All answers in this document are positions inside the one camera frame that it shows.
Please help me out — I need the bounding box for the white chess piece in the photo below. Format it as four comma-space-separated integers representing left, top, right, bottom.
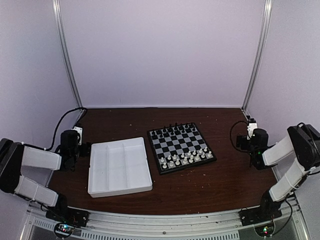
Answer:
182, 156, 188, 165

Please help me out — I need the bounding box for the white plastic compartment tray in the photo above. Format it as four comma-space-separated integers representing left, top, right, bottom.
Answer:
87, 137, 153, 198

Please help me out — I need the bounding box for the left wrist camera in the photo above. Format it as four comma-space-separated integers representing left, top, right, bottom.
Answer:
72, 125, 83, 146

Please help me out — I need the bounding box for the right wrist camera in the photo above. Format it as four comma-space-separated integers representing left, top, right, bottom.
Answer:
247, 118, 258, 140

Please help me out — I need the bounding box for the front aluminium rail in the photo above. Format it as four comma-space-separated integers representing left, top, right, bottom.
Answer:
26, 197, 302, 240

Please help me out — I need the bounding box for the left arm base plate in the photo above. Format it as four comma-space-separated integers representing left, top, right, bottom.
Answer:
45, 208, 90, 227

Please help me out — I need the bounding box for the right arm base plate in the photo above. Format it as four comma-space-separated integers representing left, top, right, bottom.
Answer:
238, 207, 282, 226

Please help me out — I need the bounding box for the aluminium frame post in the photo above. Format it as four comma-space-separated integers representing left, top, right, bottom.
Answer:
52, 0, 83, 107
242, 0, 273, 114

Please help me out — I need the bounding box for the left aluminium frame post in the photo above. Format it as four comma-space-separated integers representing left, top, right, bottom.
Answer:
52, 0, 83, 107

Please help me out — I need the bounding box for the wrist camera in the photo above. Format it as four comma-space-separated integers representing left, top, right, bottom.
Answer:
247, 118, 258, 140
72, 125, 83, 146

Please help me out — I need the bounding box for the black grey chess board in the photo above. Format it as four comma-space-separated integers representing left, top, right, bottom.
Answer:
147, 122, 217, 175

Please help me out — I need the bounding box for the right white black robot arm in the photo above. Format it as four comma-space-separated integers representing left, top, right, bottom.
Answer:
233, 121, 320, 221

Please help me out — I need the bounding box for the right aluminium frame post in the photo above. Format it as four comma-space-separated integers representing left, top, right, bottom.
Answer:
242, 0, 273, 114

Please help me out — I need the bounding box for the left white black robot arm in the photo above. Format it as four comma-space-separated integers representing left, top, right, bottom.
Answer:
0, 129, 92, 222

